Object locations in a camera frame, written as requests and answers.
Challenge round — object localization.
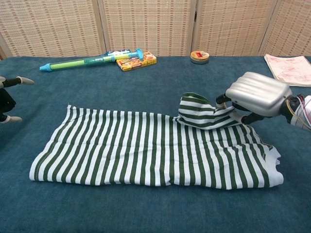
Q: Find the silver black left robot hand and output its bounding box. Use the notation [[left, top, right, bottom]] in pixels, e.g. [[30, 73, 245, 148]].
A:
[[0, 76, 35, 124]]

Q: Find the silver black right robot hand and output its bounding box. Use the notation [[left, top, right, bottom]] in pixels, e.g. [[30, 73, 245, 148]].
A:
[[215, 71, 292, 126]]

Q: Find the green white striped shirt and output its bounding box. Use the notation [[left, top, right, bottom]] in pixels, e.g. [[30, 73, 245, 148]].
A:
[[29, 92, 284, 190]]

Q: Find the spiral sketch notebook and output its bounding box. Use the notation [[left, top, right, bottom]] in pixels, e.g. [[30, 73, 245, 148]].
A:
[[264, 53, 311, 87]]

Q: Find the round tin with red label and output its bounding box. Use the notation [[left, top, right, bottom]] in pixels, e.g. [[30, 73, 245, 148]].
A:
[[190, 50, 210, 65]]

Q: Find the blue green toy water pump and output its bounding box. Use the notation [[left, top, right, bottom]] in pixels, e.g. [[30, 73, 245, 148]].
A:
[[39, 48, 145, 73]]

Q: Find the woven folding screen panel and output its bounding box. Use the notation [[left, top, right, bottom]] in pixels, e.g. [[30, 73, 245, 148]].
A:
[[259, 0, 311, 57], [0, 0, 107, 59], [98, 0, 197, 57], [191, 0, 282, 57]]

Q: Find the yellow snack box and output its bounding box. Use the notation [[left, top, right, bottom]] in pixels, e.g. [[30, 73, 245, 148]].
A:
[[116, 50, 157, 72]]

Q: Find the blue table cover cloth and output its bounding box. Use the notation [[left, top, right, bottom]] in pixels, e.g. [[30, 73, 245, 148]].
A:
[[0, 55, 311, 233]]

